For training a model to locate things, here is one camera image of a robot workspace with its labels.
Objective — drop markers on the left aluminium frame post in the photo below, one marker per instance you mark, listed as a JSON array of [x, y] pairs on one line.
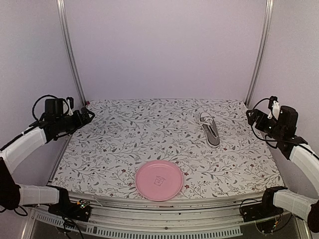
[[69, 50]]

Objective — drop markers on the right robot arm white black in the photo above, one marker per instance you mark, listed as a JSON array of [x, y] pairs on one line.
[[297, 151]]

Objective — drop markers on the pink round plate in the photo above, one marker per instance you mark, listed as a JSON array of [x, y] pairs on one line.
[[159, 180]]

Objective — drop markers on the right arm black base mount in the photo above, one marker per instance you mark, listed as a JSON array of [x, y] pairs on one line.
[[253, 210]]

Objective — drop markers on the front aluminium rail frame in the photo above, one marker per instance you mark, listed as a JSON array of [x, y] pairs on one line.
[[119, 218]]

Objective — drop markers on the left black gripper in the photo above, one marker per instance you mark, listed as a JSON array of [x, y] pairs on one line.
[[81, 122]]

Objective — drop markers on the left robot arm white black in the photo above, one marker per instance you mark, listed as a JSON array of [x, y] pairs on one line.
[[13, 195]]

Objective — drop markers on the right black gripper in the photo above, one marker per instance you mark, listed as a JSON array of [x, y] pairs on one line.
[[257, 113]]

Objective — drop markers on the aluminium frame post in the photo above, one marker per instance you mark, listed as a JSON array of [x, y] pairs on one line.
[[69, 50], [260, 53]]

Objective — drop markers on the grey canvas sneaker white laces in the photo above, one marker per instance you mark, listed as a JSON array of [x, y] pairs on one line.
[[209, 126]]

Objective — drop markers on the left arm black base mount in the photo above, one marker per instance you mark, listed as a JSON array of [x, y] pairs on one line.
[[79, 211]]

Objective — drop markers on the right aluminium frame post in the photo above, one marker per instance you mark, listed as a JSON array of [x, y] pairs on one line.
[[260, 53]]

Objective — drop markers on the floral patterned table mat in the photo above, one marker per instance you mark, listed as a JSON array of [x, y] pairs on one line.
[[103, 157]]

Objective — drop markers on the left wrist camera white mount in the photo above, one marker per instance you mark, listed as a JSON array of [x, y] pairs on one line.
[[69, 105]]

